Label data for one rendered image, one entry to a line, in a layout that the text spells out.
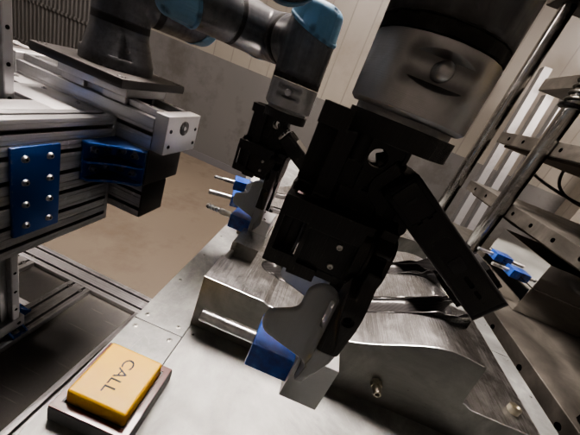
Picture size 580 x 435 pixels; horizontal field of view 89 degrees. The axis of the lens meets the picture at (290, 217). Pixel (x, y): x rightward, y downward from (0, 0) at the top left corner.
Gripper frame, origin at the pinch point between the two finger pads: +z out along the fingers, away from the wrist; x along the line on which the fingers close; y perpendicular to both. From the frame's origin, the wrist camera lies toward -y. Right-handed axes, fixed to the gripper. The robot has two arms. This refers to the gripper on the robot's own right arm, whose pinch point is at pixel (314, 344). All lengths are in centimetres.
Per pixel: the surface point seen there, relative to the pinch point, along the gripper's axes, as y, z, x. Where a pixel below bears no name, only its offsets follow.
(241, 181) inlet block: 24, 8, -54
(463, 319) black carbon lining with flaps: -21.4, 0.6, -16.6
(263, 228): 10.9, 4.7, -26.6
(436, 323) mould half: -17.5, 1.7, -14.8
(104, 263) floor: 90, 95, -95
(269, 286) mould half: 5.8, 6.1, -13.4
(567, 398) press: -61, 17, -32
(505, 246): -66, 4, -84
